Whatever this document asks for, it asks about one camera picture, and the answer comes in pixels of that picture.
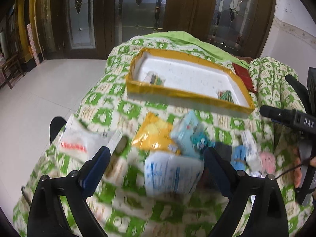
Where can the black pouch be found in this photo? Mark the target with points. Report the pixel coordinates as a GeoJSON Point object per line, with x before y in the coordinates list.
{"type": "Point", "coordinates": [224, 150]}

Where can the light blue tissue pack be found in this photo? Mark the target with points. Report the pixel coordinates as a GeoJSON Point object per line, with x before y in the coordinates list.
{"type": "Point", "coordinates": [187, 130]}

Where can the small green printed packet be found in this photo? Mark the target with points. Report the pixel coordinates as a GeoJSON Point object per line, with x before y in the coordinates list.
{"type": "Point", "coordinates": [154, 78]}

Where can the green patterned blanket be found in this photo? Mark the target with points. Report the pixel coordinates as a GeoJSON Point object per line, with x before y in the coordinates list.
{"type": "Point", "coordinates": [111, 113]}

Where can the white plastic bag red print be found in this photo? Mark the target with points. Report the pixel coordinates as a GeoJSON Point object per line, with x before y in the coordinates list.
{"type": "Point", "coordinates": [76, 140]}

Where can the black chair back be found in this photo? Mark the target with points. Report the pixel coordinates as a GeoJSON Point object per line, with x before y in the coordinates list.
{"type": "Point", "coordinates": [56, 128]}

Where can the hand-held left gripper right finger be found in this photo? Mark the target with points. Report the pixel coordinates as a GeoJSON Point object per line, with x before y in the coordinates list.
{"type": "Point", "coordinates": [217, 169]}

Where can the person's right hand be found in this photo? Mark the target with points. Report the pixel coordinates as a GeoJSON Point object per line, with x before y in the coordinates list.
{"type": "Point", "coordinates": [298, 170]}

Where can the wooden bench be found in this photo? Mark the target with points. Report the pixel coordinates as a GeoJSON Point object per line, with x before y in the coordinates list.
{"type": "Point", "coordinates": [12, 66]}

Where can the white printed wipes pack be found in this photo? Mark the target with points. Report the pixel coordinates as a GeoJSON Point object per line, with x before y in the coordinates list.
{"type": "Point", "coordinates": [170, 172]}

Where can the white lemon print tissue pack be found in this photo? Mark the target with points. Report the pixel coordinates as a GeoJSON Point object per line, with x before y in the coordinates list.
{"type": "Point", "coordinates": [250, 148]}

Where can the yellow packet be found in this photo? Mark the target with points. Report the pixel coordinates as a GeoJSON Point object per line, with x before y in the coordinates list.
{"type": "Point", "coordinates": [153, 133]}

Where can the bundle of green sticks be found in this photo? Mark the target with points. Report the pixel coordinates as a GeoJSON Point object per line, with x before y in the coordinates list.
{"type": "Point", "coordinates": [227, 95]}

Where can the red foil packet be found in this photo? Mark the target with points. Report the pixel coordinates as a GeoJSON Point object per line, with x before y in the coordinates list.
{"type": "Point", "coordinates": [243, 75]}

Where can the wooden glass panel door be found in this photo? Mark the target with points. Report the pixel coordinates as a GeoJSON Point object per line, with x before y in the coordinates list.
{"type": "Point", "coordinates": [148, 5]}
{"type": "Point", "coordinates": [81, 17]}
{"type": "Point", "coordinates": [242, 12]}

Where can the pink plush toy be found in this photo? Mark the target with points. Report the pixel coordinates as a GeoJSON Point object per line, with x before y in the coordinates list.
{"type": "Point", "coordinates": [267, 161]}

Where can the gold framed partition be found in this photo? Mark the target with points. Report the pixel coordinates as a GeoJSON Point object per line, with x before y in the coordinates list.
{"type": "Point", "coordinates": [34, 9]}

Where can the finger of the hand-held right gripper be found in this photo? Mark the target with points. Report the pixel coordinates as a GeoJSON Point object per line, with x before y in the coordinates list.
{"type": "Point", "coordinates": [297, 85]}
{"type": "Point", "coordinates": [276, 114]}

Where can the blue cloth toy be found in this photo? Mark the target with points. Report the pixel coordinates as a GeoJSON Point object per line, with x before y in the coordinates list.
{"type": "Point", "coordinates": [239, 155]}

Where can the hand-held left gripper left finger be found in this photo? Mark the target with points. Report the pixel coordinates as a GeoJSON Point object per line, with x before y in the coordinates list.
{"type": "Point", "coordinates": [98, 164]}

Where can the pink patterned box stack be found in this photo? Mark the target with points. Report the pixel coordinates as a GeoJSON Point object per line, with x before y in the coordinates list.
{"type": "Point", "coordinates": [33, 47]}

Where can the yellow-edged white foam box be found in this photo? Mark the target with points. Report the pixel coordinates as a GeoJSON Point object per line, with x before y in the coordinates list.
{"type": "Point", "coordinates": [187, 76]}

